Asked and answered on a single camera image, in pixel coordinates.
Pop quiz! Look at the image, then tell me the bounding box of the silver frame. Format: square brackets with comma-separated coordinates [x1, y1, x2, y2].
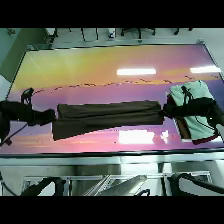
[0, 148, 224, 197]

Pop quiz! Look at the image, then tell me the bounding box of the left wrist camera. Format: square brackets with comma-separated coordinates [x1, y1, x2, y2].
[20, 87, 35, 105]

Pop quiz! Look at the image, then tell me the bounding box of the brown garment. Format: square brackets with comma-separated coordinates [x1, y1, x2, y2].
[51, 99, 165, 142]

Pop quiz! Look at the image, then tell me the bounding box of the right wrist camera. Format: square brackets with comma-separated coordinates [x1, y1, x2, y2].
[181, 85, 195, 102]

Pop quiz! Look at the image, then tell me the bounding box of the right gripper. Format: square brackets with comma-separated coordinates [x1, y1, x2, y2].
[162, 103, 179, 120]

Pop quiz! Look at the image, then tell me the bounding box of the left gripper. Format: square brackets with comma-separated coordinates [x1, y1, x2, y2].
[33, 108, 57, 127]

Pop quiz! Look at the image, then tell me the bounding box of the dark red garment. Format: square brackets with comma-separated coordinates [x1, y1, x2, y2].
[190, 131, 223, 146]

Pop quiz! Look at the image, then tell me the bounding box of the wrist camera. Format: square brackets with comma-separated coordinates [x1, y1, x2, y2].
[181, 85, 195, 102]
[20, 87, 35, 105]

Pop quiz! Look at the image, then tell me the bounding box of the black cable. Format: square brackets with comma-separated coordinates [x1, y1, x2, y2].
[0, 123, 30, 146]

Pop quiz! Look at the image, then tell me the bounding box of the pale green T-shirt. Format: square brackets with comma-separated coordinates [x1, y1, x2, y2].
[169, 80, 218, 142]

